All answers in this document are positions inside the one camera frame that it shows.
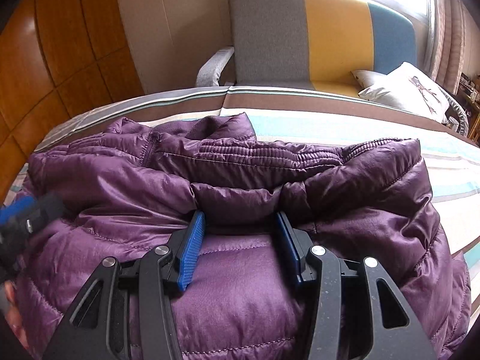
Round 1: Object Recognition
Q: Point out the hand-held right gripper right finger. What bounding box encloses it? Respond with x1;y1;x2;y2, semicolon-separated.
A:
275;211;437;360

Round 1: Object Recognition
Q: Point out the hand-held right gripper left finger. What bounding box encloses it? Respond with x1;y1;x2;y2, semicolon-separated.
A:
43;210;207;360

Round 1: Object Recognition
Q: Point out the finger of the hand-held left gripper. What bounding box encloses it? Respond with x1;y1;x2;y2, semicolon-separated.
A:
0;193;62;235

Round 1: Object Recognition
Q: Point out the purple quilted down jacket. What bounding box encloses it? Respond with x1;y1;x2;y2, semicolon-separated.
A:
11;113;472;360

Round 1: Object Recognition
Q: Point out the person's left hand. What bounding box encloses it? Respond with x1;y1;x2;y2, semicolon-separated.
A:
0;281;31;349

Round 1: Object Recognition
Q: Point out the striped bed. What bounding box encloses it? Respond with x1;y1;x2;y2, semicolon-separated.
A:
0;85;480;301

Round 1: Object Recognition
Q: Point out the wooden wardrobe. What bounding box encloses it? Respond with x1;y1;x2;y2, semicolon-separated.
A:
0;0;145;173

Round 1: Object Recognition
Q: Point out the grey pillow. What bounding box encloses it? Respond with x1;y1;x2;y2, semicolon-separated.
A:
350;69;389;91

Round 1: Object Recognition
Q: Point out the white printed pillow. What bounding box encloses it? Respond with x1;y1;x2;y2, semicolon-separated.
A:
358;62;451;122

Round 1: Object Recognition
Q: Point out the grey yellow blue sofa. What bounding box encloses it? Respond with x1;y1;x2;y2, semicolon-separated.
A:
196;0;419;100

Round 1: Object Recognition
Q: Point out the grey-rimmed round basket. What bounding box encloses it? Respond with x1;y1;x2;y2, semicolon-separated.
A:
444;92;469;136

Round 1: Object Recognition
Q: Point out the cluttered shelf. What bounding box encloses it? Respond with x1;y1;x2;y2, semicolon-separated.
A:
455;71;480;102

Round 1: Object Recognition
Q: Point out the pink patterned curtain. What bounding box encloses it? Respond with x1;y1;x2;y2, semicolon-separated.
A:
427;0;480;91

